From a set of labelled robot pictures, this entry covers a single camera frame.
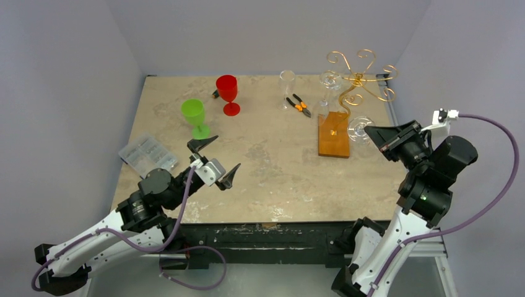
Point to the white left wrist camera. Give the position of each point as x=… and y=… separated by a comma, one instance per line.
x=210, y=170

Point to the clear round wine glass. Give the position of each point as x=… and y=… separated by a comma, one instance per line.
x=356, y=130

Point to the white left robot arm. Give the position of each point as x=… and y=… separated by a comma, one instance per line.
x=147, y=222

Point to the clear tall flute glass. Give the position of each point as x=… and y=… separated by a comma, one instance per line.
x=287, y=85

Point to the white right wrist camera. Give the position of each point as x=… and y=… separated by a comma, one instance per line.
x=441, y=122

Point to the clear champagne flute with label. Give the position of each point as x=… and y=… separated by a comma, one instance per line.
x=332, y=82

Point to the clear plastic screw box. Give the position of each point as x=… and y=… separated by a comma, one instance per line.
x=145, y=153

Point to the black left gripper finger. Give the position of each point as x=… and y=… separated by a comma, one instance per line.
x=227, y=181
x=196, y=145

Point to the wooden rack base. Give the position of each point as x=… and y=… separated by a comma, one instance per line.
x=333, y=138

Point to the orange black pliers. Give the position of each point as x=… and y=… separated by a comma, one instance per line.
x=300, y=105

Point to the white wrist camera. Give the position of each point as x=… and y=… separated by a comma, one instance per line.
x=441, y=122
x=210, y=170

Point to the red plastic goblet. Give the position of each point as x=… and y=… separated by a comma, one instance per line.
x=227, y=88

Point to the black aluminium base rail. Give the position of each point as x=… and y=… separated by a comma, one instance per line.
x=330, y=244

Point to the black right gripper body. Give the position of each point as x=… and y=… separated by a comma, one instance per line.
x=399, y=139

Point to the gold wire glass rack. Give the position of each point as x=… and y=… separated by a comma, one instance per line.
x=359, y=80

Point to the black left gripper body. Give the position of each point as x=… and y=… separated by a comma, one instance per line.
x=195, y=156

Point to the green plastic goblet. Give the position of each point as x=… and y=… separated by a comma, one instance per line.
x=194, y=113

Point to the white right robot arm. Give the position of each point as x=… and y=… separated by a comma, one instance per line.
x=424, y=199

